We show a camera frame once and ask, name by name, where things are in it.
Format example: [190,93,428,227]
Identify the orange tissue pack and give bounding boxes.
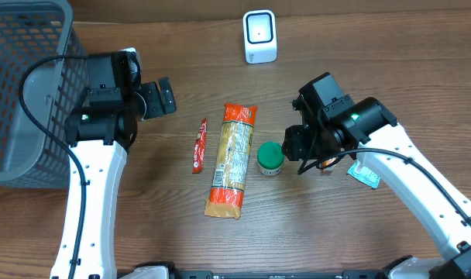
[319,157,337,172]

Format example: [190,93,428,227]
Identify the teal tissue pack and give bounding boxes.
[347,160,380,189]

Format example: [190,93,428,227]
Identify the red chocolate bar wrapper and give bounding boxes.
[193,119,207,174]

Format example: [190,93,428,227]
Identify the spaghetti pack orange ends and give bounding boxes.
[205,103,257,219]

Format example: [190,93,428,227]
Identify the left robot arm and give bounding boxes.
[50,139,128,278]

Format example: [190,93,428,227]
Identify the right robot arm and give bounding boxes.
[282,96,471,278]

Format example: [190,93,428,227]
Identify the white barcode scanner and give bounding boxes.
[242,9,277,64]

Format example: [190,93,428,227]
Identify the grey plastic mesh basket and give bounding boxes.
[0,0,89,188]

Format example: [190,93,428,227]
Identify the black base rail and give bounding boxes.
[170,270,388,279]

